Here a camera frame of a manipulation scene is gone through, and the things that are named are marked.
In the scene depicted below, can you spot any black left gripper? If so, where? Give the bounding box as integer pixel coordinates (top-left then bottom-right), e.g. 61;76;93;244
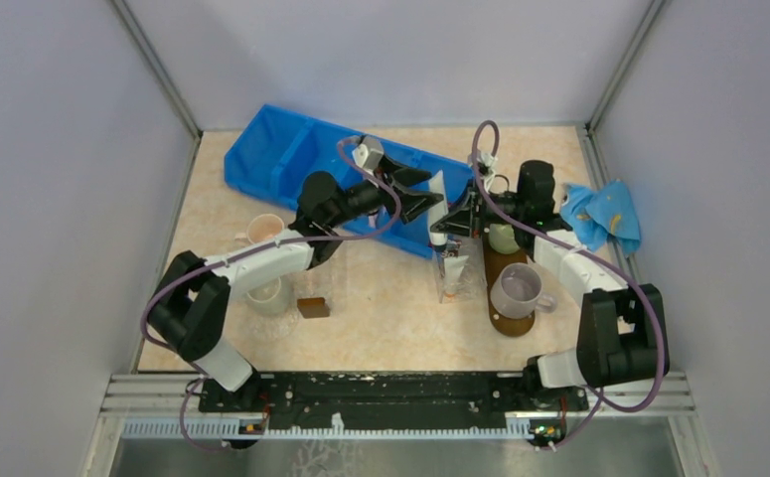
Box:
326;153;443;229

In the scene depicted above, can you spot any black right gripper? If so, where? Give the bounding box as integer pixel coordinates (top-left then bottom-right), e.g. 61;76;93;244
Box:
430;178;526;239

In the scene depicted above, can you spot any white tube black cap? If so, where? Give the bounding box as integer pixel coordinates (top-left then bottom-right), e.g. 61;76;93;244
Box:
427;171;448;250

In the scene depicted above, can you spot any green ceramic mug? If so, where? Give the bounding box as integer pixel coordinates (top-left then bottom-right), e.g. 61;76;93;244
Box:
488;224;521;255

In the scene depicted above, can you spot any clear textured acrylic tray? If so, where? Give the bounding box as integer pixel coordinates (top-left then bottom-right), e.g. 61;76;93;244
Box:
434;238;486;304

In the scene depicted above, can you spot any grey ceramic mug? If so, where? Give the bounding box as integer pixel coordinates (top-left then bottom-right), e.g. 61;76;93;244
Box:
490;262;557;320

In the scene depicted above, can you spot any clear holder with wooden ends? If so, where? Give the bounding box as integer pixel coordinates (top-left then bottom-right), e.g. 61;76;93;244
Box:
292;251;349;319

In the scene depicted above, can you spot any white ceramic mug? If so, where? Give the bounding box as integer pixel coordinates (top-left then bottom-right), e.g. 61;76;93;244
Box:
233;214;285;245

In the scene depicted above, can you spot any cream speckled ceramic mug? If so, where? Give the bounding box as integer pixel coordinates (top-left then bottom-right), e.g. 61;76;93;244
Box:
244;276;293;317

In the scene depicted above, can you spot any white tube orange cap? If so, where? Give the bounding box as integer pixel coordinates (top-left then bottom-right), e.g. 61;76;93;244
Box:
442;254;470;298

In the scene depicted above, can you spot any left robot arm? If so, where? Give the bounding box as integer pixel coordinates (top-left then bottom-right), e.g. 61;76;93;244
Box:
141;157;443;411

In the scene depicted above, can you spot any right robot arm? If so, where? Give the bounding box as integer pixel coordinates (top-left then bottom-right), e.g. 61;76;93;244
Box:
429;160;670;409

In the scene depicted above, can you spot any brown oval wooden tray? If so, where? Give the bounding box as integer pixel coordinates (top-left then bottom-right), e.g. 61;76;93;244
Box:
481;237;536;338

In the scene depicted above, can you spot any blue crumpled cloth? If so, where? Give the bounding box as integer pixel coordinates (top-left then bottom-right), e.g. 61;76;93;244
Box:
559;180;642;256

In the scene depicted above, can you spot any blue divided storage bin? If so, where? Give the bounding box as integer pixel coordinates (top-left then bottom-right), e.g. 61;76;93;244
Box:
224;104;474;259

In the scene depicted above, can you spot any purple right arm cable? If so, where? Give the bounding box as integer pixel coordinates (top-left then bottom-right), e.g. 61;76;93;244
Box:
471;119;670;451

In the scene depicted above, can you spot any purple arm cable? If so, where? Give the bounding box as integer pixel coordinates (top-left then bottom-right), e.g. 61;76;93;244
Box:
140;135;404;454
471;119;670;451

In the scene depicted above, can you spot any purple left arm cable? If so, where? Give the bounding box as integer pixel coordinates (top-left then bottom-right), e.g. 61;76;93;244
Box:
140;135;404;454

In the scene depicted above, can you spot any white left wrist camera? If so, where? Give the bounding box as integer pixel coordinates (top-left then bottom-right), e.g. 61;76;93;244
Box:
352;135;385;174

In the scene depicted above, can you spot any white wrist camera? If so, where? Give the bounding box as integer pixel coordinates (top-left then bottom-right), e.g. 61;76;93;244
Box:
352;135;385;174
473;151;499;192

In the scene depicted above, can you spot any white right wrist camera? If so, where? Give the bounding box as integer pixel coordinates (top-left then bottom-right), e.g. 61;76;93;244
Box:
473;151;499;192

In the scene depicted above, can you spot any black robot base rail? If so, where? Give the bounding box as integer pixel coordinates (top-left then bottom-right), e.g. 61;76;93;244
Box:
198;371;588;431

